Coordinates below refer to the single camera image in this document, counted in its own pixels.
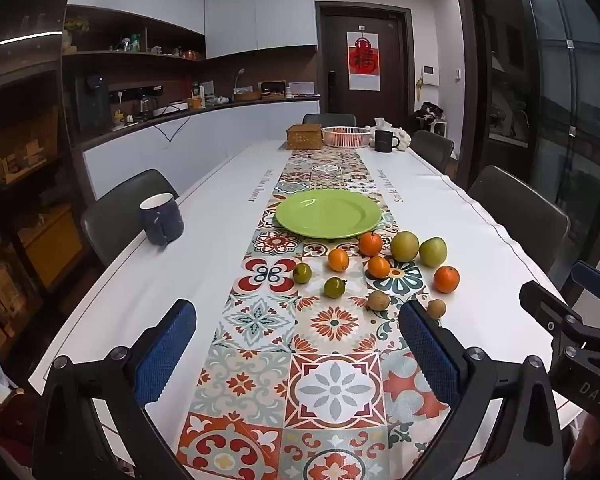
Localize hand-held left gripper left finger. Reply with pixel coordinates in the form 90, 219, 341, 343
32, 299, 198, 480

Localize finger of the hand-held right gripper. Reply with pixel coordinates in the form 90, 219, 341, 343
518, 281, 588, 361
570, 261, 600, 311

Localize green plate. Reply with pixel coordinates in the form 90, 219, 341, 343
274, 189, 383, 240

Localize white counter cabinets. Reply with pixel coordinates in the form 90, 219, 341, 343
81, 99, 322, 202

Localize yellow-green round fruit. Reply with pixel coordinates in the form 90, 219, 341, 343
390, 231, 420, 263

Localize navy blue mug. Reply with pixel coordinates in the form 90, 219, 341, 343
139, 192, 185, 247

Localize yellow flower bouquet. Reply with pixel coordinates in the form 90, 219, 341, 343
64, 14, 91, 36

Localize white plastic basket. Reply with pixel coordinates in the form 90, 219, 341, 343
321, 126, 373, 149

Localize person's right forearm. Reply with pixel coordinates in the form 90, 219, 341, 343
567, 407, 600, 480

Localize woven wicker box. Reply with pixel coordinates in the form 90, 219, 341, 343
286, 124, 324, 151

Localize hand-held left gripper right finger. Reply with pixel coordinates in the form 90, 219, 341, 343
399, 301, 567, 480

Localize white crumpled cloth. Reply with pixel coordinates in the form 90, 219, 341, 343
365, 117, 414, 152

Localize glass sliding door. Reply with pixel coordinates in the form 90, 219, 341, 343
517, 0, 600, 291

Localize wooden wall shelf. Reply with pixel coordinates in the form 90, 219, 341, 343
61, 4, 207, 63

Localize green round fruit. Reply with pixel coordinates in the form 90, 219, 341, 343
419, 236, 448, 268

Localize white stool with bag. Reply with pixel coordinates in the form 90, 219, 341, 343
413, 101, 449, 137

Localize black water dispenser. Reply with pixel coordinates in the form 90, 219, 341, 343
74, 74, 112, 133

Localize glass display cabinet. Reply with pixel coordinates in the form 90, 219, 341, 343
0, 0, 88, 376

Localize black mug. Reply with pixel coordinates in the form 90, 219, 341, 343
374, 129, 402, 153

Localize dark grey chair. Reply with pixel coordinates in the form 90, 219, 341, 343
302, 113, 357, 128
467, 165, 572, 273
411, 129, 456, 175
80, 168, 180, 268

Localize black cable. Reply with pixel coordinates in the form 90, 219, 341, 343
150, 109, 193, 143

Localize patterned table runner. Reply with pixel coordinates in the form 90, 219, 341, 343
176, 146, 453, 480

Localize red wall poster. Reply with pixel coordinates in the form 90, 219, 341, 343
346, 31, 382, 92

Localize dark brown door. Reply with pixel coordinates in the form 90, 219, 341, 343
315, 2, 415, 123

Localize red cloth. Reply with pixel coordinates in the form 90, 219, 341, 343
0, 387, 41, 456

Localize white upper cabinets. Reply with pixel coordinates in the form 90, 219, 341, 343
66, 0, 317, 61

